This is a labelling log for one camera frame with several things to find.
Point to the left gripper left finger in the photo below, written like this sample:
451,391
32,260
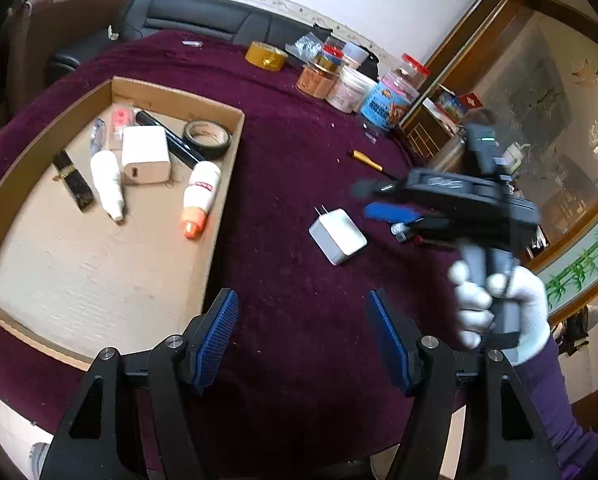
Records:
99,435

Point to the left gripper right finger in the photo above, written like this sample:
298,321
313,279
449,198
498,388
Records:
503,436

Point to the black gold lipstick case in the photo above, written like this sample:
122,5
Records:
73,180

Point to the white bottle orange cap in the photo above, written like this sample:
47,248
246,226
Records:
199,197

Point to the white glue tube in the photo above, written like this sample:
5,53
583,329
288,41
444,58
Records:
106,175

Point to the black tape roll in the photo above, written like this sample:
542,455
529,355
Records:
210,139

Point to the black marker white caps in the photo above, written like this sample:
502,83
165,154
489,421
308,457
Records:
176,145

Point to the purple sleeve right forearm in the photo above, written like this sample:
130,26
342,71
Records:
544,382

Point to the right hand white glove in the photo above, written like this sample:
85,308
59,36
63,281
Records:
475,317

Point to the wooden brick pattern cabinet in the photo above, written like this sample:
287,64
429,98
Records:
432,137

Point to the yellow black pen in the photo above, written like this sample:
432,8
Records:
367,161

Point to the blue label snack jar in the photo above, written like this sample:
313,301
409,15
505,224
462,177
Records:
389,100

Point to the white charger plug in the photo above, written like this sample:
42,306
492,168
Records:
336,235

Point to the red lid plastic jar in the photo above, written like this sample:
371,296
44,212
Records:
413,71

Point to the white plastic jar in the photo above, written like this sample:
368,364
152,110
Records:
350,90

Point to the cardboard box tray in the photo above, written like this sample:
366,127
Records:
73,281

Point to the purple tablecloth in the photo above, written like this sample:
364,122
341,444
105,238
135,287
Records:
302,378

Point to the glass jar orange label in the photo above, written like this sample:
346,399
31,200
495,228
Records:
315,81

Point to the stacked tape rolls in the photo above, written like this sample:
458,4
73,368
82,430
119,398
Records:
329,58

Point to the yellow tape roll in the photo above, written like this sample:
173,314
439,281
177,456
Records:
266,56

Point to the white power bank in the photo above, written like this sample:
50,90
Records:
145,157

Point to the pink small box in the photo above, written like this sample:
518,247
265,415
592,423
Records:
121,117

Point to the small clear tube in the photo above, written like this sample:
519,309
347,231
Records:
192,43

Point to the grey leather sofa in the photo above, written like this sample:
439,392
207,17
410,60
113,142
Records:
227,20

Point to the brown wooden chair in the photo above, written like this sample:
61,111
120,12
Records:
36,29

